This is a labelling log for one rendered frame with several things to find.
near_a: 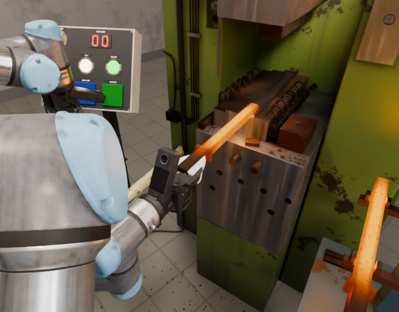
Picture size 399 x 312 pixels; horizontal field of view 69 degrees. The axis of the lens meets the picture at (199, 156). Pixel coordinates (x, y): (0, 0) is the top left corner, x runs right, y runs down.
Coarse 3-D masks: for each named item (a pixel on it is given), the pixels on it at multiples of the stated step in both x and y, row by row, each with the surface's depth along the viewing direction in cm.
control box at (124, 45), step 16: (64, 32) 101; (80, 32) 101; (96, 32) 100; (112, 32) 99; (128, 32) 99; (80, 48) 101; (96, 48) 101; (112, 48) 100; (128, 48) 99; (96, 64) 101; (128, 64) 100; (80, 80) 103; (96, 80) 102; (112, 80) 101; (128, 80) 101; (128, 96) 101; (128, 112) 102
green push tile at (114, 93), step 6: (102, 84) 101; (108, 84) 101; (102, 90) 102; (108, 90) 101; (114, 90) 101; (120, 90) 101; (108, 96) 101; (114, 96) 101; (120, 96) 101; (108, 102) 102; (114, 102) 102; (120, 102) 101
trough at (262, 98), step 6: (288, 72) 120; (282, 78) 119; (288, 78) 119; (276, 84) 114; (282, 84) 114; (270, 90) 110; (276, 90) 110; (264, 96) 106; (270, 96) 106; (252, 102) 100; (258, 102) 102; (264, 102) 102
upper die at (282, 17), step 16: (224, 0) 79; (240, 0) 77; (256, 0) 74; (272, 0) 72; (288, 0) 70; (304, 0) 80; (320, 0) 94; (224, 16) 81; (240, 16) 79; (256, 16) 76; (272, 16) 74; (288, 16) 74
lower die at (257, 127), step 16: (256, 80) 119; (272, 80) 116; (288, 80) 114; (304, 80) 116; (240, 96) 108; (256, 96) 103; (272, 96) 103; (224, 112) 99; (256, 112) 94; (240, 128) 98; (256, 128) 95
